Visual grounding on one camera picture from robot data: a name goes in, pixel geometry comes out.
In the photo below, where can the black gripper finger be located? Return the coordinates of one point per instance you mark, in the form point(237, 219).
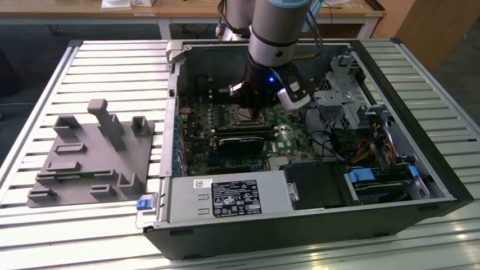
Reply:
point(250, 101)
point(268, 102)

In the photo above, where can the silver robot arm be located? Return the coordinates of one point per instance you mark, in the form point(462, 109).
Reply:
point(273, 28)

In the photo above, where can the CPU socket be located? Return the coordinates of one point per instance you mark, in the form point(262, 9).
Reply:
point(233, 123)

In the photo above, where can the green motherboard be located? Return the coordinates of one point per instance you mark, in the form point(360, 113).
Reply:
point(292, 140)

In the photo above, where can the black graphics card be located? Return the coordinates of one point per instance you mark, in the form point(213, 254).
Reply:
point(240, 144)

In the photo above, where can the metal drive cage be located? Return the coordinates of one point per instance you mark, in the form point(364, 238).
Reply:
point(333, 101)

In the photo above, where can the silver chipset heatsink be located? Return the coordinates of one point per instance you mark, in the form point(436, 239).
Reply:
point(278, 163)

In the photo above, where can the black plastic shroud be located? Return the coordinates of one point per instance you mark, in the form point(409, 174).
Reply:
point(314, 185)

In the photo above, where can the blue disk carrier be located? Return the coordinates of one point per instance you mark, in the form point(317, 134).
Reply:
point(360, 175)

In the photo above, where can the silver power supply unit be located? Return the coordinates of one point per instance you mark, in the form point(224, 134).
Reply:
point(186, 197)

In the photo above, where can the blue case latch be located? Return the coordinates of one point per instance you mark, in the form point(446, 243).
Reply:
point(145, 203)

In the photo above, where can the blue bay clip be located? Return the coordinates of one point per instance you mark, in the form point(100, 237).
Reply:
point(412, 172)

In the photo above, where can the grey parts rack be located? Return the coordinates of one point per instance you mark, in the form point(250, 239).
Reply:
point(93, 157)

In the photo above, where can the white box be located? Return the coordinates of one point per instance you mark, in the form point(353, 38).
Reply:
point(116, 5)

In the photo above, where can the black PC case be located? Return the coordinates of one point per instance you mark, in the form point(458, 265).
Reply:
point(262, 239)

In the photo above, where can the wooden cabinet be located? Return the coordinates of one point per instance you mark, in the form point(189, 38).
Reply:
point(442, 28)

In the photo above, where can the wooden desk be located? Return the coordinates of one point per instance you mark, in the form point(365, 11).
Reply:
point(56, 12)

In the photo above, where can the small silver wrist camera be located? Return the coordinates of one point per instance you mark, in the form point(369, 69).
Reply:
point(236, 89)

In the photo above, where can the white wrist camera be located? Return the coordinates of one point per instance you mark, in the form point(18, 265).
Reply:
point(293, 95)

